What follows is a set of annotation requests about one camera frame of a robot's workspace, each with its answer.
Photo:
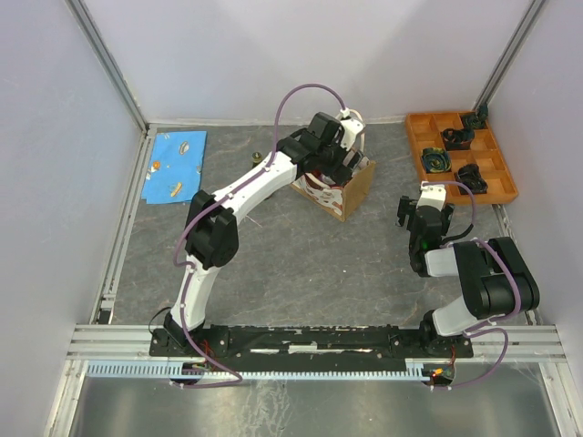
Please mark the black rolled cloth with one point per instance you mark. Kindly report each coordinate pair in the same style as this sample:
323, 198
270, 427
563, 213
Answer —
457, 139
470, 176

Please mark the blue patterned cloth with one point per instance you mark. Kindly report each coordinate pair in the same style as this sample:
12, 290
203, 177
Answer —
174, 170

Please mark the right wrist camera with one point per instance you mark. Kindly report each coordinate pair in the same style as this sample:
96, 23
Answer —
432, 195

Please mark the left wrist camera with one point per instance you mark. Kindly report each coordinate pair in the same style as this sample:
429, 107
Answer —
353, 126

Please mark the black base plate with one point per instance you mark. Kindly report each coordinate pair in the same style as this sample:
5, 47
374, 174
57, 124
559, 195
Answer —
313, 349

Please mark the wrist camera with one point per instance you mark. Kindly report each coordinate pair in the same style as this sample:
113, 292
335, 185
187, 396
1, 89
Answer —
432, 195
353, 126

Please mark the black rolled cloth front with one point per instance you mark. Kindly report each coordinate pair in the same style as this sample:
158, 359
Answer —
470, 176

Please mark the green blue rolled cloth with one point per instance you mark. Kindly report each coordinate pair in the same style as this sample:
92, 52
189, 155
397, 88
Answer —
436, 160

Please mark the orange compartment tray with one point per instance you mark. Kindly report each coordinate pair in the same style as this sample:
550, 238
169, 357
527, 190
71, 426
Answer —
424, 130

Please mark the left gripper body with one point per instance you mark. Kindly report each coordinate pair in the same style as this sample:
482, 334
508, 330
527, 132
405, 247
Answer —
332, 164

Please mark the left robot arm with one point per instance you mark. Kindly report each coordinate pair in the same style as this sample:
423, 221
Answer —
211, 237

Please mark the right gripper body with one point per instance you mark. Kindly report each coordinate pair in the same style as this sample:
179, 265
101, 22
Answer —
444, 218

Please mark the canvas tote bag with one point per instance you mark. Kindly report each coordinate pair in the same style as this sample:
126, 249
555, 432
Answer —
339, 201

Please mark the green glass bottle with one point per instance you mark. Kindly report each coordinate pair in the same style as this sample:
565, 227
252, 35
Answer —
256, 159

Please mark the dark rolled cloth corner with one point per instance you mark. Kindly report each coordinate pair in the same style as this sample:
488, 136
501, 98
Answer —
477, 119

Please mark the aluminium frame rail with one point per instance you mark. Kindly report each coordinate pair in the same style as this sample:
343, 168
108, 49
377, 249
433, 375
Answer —
139, 342

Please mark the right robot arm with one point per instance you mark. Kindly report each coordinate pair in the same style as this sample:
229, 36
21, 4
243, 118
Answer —
495, 282

